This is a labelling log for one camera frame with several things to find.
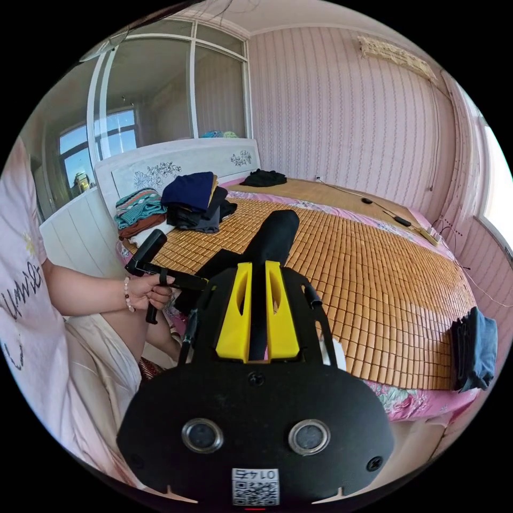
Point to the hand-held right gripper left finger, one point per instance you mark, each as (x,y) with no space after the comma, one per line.
(234,320)

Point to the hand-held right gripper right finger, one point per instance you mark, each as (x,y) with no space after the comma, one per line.
(282,324)

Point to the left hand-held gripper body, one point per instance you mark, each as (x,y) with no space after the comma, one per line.
(188,281)

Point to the black long pants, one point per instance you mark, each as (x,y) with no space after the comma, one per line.
(276,232)

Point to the person's left forearm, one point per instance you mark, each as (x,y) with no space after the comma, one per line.
(84,288)

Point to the person's left hand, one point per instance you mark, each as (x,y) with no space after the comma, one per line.
(146,294)

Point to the bed with woven mat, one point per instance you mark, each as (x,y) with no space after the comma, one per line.
(360,280)

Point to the black crumpled garment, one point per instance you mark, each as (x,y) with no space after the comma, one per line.
(264,178)

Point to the person's body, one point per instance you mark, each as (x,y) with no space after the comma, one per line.
(36,320)

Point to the white power strip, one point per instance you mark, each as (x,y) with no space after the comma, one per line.
(431,236)

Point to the pile of dark folded clothes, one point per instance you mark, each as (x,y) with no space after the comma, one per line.
(475,352)

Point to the white-framed glass partition window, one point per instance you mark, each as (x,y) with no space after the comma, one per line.
(152,88)

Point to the bright window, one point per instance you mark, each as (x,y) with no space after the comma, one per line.
(495,180)

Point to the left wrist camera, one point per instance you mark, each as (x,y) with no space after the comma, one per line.
(152,245)

